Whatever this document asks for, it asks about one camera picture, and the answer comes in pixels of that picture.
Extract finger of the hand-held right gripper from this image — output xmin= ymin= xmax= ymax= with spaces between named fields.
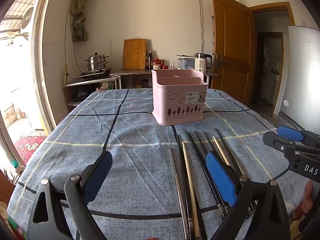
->
xmin=263 ymin=132 xmax=320 ymax=155
xmin=276 ymin=125 xmax=320 ymax=148

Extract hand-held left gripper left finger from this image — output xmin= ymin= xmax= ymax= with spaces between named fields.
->
xmin=27 ymin=151 xmax=113 ymax=240

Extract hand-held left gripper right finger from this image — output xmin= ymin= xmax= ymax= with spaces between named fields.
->
xmin=205 ymin=151 xmax=292 ymax=240

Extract wooden chopstick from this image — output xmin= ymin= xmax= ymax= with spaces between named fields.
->
xmin=213 ymin=136 xmax=231 ymax=167
xmin=182 ymin=141 xmax=200 ymax=238

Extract metal chopstick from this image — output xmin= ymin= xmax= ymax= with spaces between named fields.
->
xmin=170 ymin=147 xmax=188 ymax=240

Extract pink plastic utensil basket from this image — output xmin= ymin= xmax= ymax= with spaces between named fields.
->
xmin=151 ymin=69 xmax=208 ymax=126

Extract person's right hand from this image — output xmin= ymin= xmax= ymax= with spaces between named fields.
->
xmin=301 ymin=180 xmax=314 ymax=214

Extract blue checked tablecloth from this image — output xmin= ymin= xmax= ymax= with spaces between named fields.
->
xmin=7 ymin=88 xmax=313 ymax=240

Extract grey refrigerator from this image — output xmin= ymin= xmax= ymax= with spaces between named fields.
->
xmin=272 ymin=26 xmax=320 ymax=140

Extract red patterned rug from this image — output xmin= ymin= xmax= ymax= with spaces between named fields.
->
xmin=14 ymin=136 xmax=48 ymax=165

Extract black induction stove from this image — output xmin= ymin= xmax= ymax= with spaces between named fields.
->
xmin=79 ymin=68 xmax=112 ymax=78

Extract wooden door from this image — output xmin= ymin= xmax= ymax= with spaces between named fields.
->
xmin=212 ymin=0 xmax=256 ymax=105

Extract white electric kettle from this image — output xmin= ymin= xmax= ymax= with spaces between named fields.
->
xmin=195 ymin=53 xmax=213 ymax=72

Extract steel kitchen counter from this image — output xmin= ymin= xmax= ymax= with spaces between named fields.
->
xmin=62 ymin=69 xmax=218 ymax=90

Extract steel steamer pot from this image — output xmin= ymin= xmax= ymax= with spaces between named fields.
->
xmin=84 ymin=52 xmax=110 ymax=72

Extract clear plastic storage box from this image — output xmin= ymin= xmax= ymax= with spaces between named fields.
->
xmin=176 ymin=54 xmax=197 ymax=70

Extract wooden cutting board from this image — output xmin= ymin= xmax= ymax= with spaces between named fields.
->
xmin=122 ymin=39 xmax=147 ymax=70

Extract hanging grey cloth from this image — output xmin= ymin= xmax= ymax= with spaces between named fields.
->
xmin=71 ymin=11 xmax=88 ymax=41

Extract outdoor fan unit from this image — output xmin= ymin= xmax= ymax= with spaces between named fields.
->
xmin=20 ymin=6 xmax=34 ymax=34

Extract metal door handle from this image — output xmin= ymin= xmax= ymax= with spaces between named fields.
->
xmin=214 ymin=54 xmax=227 ymax=68

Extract wall ruler strip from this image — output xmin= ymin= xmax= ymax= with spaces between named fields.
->
xmin=211 ymin=16 xmax=215 ymax=55

